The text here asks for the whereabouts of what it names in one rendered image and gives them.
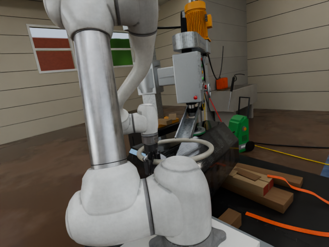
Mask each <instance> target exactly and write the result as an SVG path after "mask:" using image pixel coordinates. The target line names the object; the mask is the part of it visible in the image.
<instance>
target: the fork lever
mask: <svg viewBox="0 0 329 247"><path fill-rule="evenodd" d="M198 103H199V104H198V107H197V111H196V114H195V118H187V119H186V116H187V114H188V113H187V108H188V105H187V107H186V109H185V112H184V114H183V117H182V119H181V122H180V125H179V127H178V130H177V132H176V135H175V139H176V138H189V139H191V138H193V134H194V130H195V126H196V123H197V119H198V115H199V111H200V110H201V104H202V102H198ZM181 143H186V142H181Z"/></svg>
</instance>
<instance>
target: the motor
mask: <svg viewBox="0 0 329 247"><path fill-rule="evenodd" d="M205 10H206V4H205V2H204V1H201V0H197V1H192V2H189V3H187V4H186V5H185V14H186V15H185V18H186V21H187V32H189V31H196V32H197V33H199V34H200V35H201V36H202V37H203V38H204V39H205V40H206V39H207V40H208V41H209V42H211V40H210V39H209V37H208V28H212V16H211V14H209V15H207V13H206V11H205Z"/></svg>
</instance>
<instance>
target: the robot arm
mask: <svg viewBox="0 0 329 247"><path fill-rule="evenodd" d="M43 3H44V7H45V10H46V13H47V15H48V17H49V18H50V19H51V21H52V22H53V23H54V24H55V25H56V26H58V27H59V28H61V29H65V30H66V32H67V34H68V36H69V37H70V38H71V40H72V41H73V42H74V49H75V57H76V64H77V71H78V78H79V86H80V92H81V97H82V104H83V111H84V119H85V126H86V133H87V140H88V147H89V155H90V162H91V168H89V169H88V170H87V171H86V173H85V174H84V176H83V178H82V186H81V190H80V191H77V192H76V193H75V194H74V195H73V196H72V198H71V199H70V201H69V204H68V207H67V210H66V217H65V220H66V228H67V232H68V234H69V236H70V237H71V238H72V239H73V240H74V241H75V242H77V243H78V244H81V245H85V246H91V247H108V246H115V245H120V244H125V243H129V242H133V241H136V240H140V239H143V238H145V237H148V236H152V235H157V236H155V237H154V238H152V239H151V240H150V241H149V247H218V246H219V245H220V244H221V243H222V242H223V241H225V240H226V232H225V231H223V230H221V229H217V228H214V227H212V205H211V196H210V190H209V186H208V182H207V180H206V177H205V175H204V173H203V172H202V171H201V169H200V167H199V166H198V164H197V163H196V162H195V161H194V160H193V159H192V158H190V157H187V156H171V157H168V158H166V159H165V160H163V161H162V162H160V163H159V164H158V165H154V166H155V169H154V173H152V169H153V160H154V159H161V155H160V154H161V151H160V150H157V149H158V141H159V138H158V116H157V112H156V109H155V107H154V105H152V104H150V103H144V104H140V105H139V106H138V109H137V113H133V114H129V113H128V112H127V111H126V110H125V109H123V105H124V103H125V102H126V101H127V99H128V98H129V97H130V96H131V94H132V93H133V92H134V91H135V89H136V88H137V87H138V86H139V85H140V83H141V82H142V81H143V79H144V78H145V77H146V75H147V73H148V71H149V69H150V67H151V63H152V59H153V52H154V46H155V40H156V35H157V26H158V17H159V9H158V0H43ZM117 25H122V26H128V32H129V35H130V38H131V41H132V45H133V48H134V52H135V64H134V66H133V68H132V70H131V72H130V74H129V75H128V76H127V78H126V79H125V81H124V82H123V84H122V85H121V87H120V88H119V90H118V91H117V86H116V79H115V72H114V66H113V59H112V52H111V45H110V40H111V38H112V35H113V30H114V26H117ZM131 133H141V138H142V143H143V144H144V150H145V151H146V156H145V157H144V158H143V161H144V168H145V174H146V175H148V176H149V177H147V178H143V179H140V176H139V173H138V170H137V168H136V167H135V166H134V165H133V164H132V163H131V162H130V161H127V156H126V149H125V142H124V135H127V134H131Z"/></svg>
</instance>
